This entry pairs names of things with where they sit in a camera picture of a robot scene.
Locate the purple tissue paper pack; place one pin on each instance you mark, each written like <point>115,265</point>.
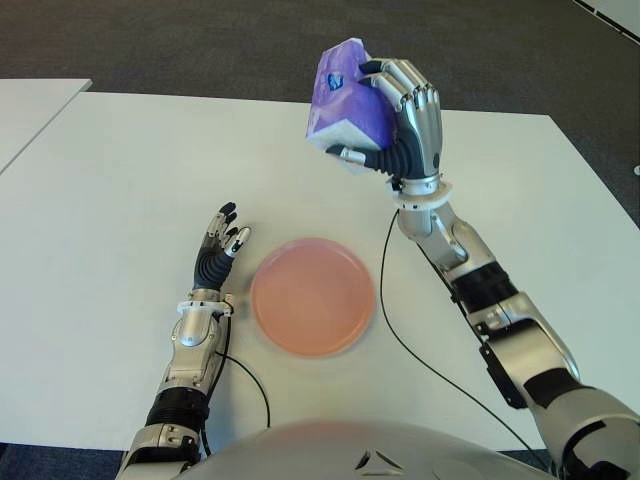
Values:
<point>345,105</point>

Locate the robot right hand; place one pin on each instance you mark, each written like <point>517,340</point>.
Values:
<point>422,135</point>

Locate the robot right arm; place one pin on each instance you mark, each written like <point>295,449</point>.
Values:
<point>450,240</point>

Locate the pink round plate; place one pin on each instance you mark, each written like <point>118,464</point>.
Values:
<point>312,297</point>

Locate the silver robot torso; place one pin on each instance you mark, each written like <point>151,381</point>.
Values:
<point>320,450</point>

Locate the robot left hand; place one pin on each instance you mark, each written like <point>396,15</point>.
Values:
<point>212,267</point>

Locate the white side table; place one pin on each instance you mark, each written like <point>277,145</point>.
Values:
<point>30,112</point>

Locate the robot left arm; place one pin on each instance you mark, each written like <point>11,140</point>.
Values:
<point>192,330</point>

